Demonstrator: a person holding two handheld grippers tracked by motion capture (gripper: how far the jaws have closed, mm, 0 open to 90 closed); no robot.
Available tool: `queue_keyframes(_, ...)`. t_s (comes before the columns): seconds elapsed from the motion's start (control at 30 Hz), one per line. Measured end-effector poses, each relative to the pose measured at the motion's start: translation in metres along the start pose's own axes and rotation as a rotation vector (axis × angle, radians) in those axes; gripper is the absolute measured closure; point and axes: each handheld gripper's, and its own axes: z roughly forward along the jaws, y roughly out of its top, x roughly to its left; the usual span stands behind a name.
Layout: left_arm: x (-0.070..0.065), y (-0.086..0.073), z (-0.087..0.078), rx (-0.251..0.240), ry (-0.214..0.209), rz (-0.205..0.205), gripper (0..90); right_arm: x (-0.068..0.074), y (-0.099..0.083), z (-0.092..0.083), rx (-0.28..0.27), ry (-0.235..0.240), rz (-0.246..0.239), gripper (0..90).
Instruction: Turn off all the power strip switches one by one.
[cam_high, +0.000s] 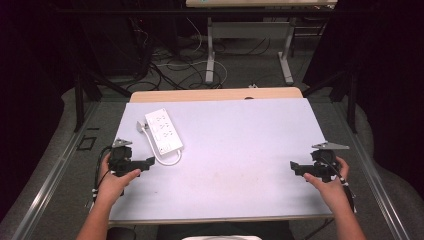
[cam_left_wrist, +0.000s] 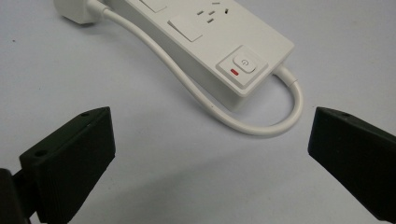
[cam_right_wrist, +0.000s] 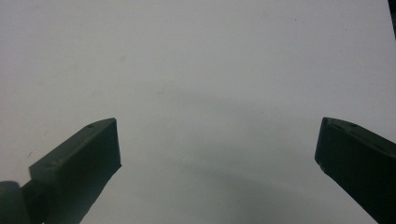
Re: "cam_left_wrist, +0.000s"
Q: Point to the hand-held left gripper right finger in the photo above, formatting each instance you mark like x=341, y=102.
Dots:
x=355, y=149

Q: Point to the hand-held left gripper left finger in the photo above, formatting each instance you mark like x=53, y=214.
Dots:
x=71, y=161

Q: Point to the white power strip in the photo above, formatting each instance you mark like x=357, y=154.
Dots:
x=218, y=46

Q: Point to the white power plug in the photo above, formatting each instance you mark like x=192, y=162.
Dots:
x=74, y=9

